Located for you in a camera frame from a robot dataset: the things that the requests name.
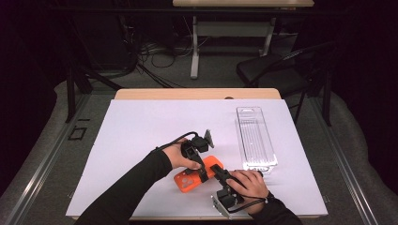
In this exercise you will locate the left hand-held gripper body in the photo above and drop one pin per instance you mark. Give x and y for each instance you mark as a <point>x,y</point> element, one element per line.
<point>195,146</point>

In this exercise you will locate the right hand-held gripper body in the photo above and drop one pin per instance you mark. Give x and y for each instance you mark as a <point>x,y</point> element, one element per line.
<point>226,200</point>

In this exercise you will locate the orange phone case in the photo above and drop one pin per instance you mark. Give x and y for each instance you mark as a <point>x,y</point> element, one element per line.
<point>212,162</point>

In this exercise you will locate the clear plastic package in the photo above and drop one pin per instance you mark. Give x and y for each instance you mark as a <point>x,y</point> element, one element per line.
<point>253,140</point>

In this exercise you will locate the person's right hand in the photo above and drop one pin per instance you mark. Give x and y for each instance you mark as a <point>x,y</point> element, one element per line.
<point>253,190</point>

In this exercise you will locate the person's left hand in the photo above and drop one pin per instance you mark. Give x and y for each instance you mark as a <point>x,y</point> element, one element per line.
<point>176,156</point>

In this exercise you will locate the wooden table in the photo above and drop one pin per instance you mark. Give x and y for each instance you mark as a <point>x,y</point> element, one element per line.
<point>197,93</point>

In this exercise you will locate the white board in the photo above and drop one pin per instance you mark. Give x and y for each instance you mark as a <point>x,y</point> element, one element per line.
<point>140,125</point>

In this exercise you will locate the black folding chair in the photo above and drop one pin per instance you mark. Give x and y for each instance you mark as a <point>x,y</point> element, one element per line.
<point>266,70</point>

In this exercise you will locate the black tape strip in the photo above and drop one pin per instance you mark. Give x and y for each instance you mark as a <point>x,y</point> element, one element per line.
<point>84,119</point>

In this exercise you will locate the white-legged desk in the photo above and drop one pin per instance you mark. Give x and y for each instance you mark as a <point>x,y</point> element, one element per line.
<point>231,29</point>

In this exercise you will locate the black tape square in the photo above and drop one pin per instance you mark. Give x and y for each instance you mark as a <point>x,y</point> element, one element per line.
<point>70,137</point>

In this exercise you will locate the black metal stand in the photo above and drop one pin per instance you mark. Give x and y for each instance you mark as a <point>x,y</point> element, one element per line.
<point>71,93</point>

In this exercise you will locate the metal floor rail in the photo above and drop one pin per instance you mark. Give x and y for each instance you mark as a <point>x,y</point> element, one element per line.
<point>47,156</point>
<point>344,162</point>

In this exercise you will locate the black metal post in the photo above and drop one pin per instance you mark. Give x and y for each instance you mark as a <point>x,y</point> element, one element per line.
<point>327,100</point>

